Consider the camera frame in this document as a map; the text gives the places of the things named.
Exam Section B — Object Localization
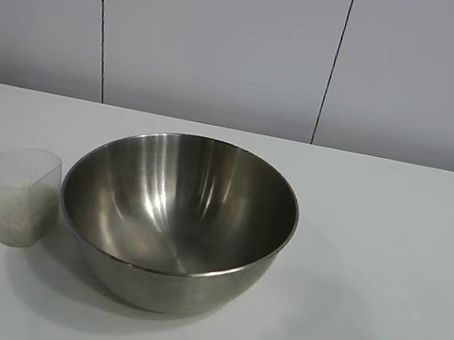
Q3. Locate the stainless steel mixing bowl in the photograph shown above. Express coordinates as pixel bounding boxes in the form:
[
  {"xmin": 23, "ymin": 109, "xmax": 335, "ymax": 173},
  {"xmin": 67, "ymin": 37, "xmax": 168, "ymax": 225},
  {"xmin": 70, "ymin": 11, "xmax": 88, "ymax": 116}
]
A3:
[{"xmin": 42, "ymin": 112, "xmax": 312, "ymax": 335}]

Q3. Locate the clear plastic measuring cup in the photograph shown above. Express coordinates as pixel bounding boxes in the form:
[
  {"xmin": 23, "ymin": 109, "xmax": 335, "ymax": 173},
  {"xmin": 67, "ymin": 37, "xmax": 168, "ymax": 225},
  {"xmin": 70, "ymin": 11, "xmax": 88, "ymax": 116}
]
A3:
[{"xmin": 0, "ymin": 141, "xmax": 70, "ymax": 255}]

